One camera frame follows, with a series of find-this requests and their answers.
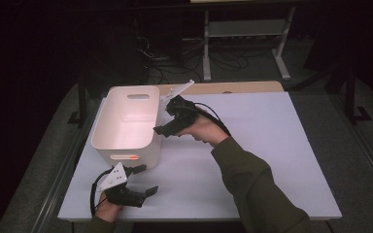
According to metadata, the person's right hand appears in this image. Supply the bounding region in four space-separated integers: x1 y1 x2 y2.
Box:
175 108 231 149

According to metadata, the white plastic storage bin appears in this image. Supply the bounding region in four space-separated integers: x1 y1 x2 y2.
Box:
90 84 162 170

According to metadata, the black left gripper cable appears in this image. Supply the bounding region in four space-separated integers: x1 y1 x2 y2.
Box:
89 168 112 218

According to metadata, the black metal stand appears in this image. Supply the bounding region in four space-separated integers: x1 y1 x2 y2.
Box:
343 62 373 125
66 72 89 128

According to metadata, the wooden desk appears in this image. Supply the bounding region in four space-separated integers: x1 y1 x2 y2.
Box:
154 80 285 96

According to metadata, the white metal stand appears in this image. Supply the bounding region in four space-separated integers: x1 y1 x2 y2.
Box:
201 6 296 83

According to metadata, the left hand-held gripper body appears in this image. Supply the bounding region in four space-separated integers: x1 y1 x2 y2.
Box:
96 161 148 209

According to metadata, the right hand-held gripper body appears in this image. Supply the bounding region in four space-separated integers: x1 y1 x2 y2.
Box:
159 79 199 130

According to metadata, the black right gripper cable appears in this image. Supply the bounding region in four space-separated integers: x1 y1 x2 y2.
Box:
192 102 233 138

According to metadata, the person's left hand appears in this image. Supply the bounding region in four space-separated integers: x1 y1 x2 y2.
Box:
93 191 124 224

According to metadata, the tangle of black floor cables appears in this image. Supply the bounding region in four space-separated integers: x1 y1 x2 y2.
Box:
135 34 251 83

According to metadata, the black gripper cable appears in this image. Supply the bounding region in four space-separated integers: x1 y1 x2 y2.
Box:
89 168 112 218
192 102 233 138

